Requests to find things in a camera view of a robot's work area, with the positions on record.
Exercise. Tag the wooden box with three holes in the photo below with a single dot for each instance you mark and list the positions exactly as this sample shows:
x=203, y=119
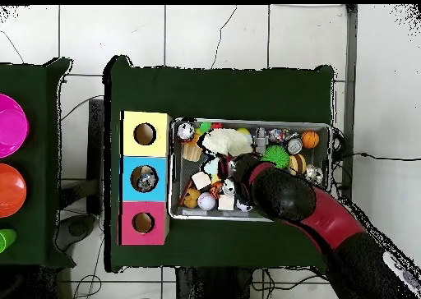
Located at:
x=158, y=167

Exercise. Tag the cream knitted cloth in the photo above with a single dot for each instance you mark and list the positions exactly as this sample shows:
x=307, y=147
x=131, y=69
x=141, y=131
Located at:
x=227, y=142

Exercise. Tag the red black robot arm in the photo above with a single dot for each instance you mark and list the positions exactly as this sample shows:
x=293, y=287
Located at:
x=335, y=227

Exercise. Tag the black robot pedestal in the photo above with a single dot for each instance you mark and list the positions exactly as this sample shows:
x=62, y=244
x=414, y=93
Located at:
x=217, y=286

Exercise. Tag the green cup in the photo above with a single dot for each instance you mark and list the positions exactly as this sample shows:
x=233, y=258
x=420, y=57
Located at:
x=5, y=240

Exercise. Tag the red silver soda can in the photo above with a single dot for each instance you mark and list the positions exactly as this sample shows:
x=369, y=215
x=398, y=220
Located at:
x=185, y=130
x=294, y=143

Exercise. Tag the small soccer ball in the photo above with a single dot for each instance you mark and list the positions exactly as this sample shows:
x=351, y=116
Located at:
x=245, y=206

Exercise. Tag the wooden toy burger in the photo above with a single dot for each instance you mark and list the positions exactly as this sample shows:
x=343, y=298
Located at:
x=297, y=163

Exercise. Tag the plain green spiky ball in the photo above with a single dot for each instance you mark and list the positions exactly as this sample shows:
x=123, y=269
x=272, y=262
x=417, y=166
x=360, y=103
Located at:
x=276, y=156

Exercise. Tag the plain wooden cube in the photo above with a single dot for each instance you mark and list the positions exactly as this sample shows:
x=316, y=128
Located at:
x=201, y=179

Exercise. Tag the pink plate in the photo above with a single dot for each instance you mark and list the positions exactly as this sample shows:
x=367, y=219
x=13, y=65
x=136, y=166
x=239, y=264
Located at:
x=10, y=125

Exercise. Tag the orange plate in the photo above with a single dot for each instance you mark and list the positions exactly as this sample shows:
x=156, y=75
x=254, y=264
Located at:
x=10, y=190

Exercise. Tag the white baseball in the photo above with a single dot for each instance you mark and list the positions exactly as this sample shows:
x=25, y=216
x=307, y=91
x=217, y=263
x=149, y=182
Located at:
x=207, y=201

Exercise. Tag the clear mesh bin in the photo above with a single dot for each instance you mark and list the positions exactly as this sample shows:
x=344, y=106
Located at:
x=177, y=210

